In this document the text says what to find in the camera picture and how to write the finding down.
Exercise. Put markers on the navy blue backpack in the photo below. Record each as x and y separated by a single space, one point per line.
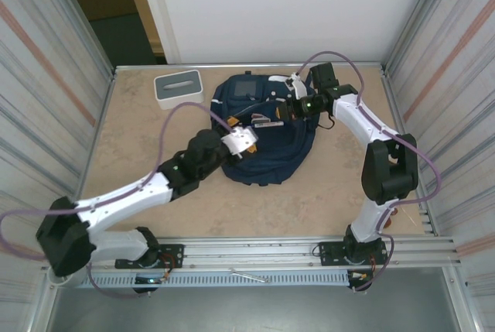
278 154

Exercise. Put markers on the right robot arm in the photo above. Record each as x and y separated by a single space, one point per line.
359 115

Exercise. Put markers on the grey white tissue box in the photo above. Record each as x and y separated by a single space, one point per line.
178 88

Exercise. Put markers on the silver wrench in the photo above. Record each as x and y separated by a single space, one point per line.
249 274

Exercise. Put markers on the small circuit board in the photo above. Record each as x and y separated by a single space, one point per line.
151 280
359 279

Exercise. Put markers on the small brown white toy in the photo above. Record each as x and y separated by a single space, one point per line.
391 218

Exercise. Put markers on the grey plastic pipe piece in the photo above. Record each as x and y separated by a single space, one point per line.
75 279

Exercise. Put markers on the thin aluminium table rail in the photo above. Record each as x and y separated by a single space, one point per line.
193 66

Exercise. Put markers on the wide aluminium table rail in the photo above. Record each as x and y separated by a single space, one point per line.
251 248

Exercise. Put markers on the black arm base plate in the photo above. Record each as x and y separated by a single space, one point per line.
328 254
174 256

